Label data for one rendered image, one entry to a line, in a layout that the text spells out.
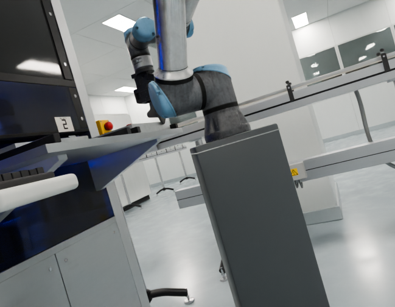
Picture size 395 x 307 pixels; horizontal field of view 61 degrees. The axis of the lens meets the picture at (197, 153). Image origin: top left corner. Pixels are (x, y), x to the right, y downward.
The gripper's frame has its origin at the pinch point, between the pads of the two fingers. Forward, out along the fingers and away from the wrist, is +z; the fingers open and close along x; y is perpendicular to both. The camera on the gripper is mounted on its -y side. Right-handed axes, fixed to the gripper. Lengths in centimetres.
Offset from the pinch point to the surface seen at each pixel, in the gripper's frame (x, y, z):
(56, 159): 51, 5, 6
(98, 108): -654, 499, -165
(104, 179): 0.5, 33.0, 15.2
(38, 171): 68, -7, 9
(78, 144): 49.6, -1.1, 4.6
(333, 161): -84, -51, 41
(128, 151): 0.5, 18.4, 7.2
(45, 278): 35, 39, 40
